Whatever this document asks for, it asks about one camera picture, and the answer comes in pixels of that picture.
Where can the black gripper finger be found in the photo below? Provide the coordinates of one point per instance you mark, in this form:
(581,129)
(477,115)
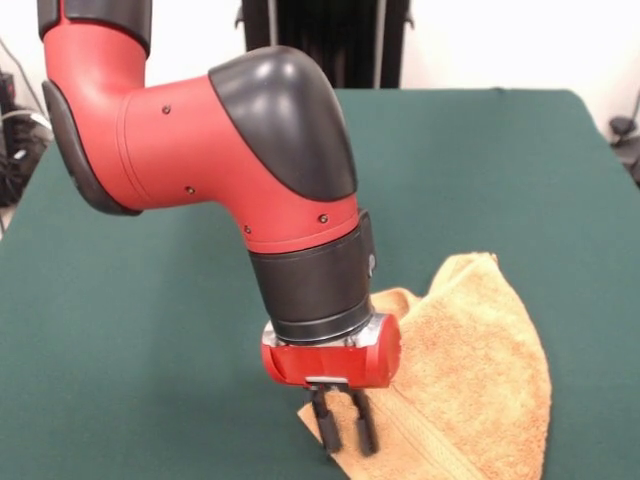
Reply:
(327,425)
(365,430)

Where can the dark green table cloth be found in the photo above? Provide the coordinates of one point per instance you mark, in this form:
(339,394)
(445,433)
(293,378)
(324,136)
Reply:
(150,325)

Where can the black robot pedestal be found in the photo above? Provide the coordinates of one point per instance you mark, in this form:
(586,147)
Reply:
(325,45)

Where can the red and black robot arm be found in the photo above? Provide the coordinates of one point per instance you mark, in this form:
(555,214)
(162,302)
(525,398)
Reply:
(200,150)

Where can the black equipment base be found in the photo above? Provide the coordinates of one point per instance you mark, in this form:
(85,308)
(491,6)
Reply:
(632,165)

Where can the orange terry towel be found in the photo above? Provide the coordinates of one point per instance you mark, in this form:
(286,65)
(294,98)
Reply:
(475,375)

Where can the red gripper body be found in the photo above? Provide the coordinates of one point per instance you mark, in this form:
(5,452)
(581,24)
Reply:
(340,365)

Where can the black power adapter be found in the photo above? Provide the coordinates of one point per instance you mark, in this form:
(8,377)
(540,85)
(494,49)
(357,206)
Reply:
(6,90)

